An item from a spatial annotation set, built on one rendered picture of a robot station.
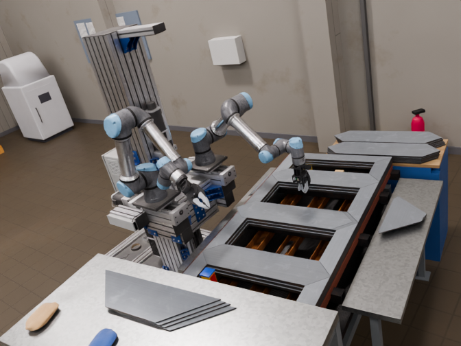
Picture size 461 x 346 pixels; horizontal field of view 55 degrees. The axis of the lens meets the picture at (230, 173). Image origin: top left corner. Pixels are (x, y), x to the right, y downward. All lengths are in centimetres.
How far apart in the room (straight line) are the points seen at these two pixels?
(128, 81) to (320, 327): 182
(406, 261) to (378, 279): 19
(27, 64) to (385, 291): 749
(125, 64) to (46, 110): 591
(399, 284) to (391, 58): 300
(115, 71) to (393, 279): 190
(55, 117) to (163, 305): 705
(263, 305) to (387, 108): 357
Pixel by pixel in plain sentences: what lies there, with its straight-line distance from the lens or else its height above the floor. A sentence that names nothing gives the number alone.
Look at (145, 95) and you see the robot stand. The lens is 286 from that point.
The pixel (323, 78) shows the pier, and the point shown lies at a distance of 490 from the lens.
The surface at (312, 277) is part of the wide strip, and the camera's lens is 216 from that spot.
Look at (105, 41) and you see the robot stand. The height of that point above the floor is 199.
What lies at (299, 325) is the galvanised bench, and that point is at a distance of 170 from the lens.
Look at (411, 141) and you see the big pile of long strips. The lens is 335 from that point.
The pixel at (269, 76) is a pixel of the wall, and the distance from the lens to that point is 557.
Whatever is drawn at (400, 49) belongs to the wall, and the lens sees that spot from 478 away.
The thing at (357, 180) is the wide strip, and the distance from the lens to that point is 287.
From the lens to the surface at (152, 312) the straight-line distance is 189.
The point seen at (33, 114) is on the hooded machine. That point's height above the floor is 55.
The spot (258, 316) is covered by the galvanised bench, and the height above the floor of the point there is 105.
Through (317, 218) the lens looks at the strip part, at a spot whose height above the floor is 86.
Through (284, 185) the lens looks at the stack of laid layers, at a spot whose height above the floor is 84.
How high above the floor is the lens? 228
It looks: 26 degrees down
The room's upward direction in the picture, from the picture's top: 14 degrees counter-clockwise
